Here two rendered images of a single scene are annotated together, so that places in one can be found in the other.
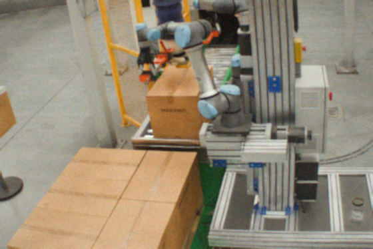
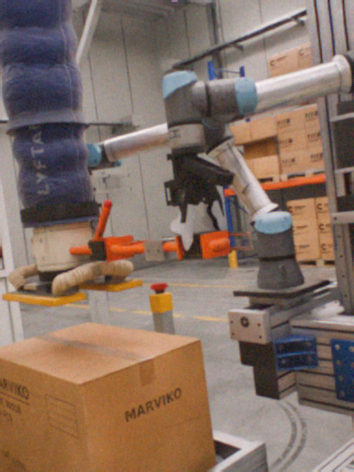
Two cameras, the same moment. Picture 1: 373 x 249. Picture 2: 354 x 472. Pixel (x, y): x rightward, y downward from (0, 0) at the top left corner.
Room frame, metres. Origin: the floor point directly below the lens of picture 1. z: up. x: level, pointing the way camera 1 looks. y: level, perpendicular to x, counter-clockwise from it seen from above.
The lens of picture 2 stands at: (2.12, 1.15, 1.32)
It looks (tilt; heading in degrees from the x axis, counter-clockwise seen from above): 3 degrees down; 300
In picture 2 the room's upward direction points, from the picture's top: 7 degrees counter-clockwise
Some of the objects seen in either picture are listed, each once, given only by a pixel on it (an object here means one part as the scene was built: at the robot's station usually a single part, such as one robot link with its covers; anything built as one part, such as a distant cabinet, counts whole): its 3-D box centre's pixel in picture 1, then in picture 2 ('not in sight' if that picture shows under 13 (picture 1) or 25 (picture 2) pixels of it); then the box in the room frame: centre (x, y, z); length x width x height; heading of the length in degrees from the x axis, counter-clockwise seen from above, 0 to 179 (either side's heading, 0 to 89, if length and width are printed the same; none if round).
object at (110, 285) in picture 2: (186, 56); (97, 278); (3.14, -0.08, 1.14); 0.34 x 0.10 x 0.05; 161
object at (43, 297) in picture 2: not in sight; (40, 291); (3.20, 0.10, 1.14); 0.34 x 0.10 x 0.05; 161
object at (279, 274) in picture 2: (241, 80); (278, 269); (2.67, -0.42, 1.09); 0.15 x 0.15 x 0.10
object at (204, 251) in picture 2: (146, 76); (202, 244); (2.61, 0.21, 1.24); 0.08 x 0.07 x 0.05; 161
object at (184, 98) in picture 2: (142, 32); (182, 100); (2.62, 0.20, 1.54); 0.09 x 0.08 x 0.11; 36
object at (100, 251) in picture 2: (164, 56); (112, 248); (2.94, 0.09, 1.24); 0.10 x 0.08 x 0.06; 71
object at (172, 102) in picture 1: (184, 101); (94, 409); (3.16, -0.01, 0.75); 0.60 x 0.40 x 0.40; 162
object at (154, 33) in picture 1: (153, 33); (227, 99); (2.55, 0.12, 1.54); 0.11 x 0.11 x 0.08; 36
